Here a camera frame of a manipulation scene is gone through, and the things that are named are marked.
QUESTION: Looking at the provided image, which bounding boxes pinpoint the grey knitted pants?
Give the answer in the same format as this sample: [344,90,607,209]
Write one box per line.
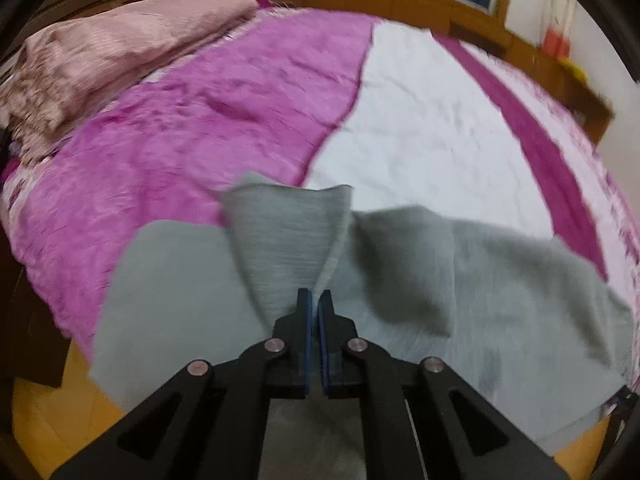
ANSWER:
[91,176,634,479]

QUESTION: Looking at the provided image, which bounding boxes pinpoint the purple and white bedspread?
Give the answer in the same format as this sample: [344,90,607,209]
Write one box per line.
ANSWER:
[0,8,640,361]

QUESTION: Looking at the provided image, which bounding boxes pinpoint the wooden low cabinet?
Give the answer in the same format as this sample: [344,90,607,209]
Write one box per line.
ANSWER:
[273,0,614,145]

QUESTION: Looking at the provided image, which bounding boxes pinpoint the pink folded quilt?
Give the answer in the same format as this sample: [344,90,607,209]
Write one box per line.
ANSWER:
[1,0,258,165]

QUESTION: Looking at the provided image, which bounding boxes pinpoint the yellow object on cabinet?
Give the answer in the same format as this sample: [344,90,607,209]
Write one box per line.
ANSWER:
[558,58,588,86]

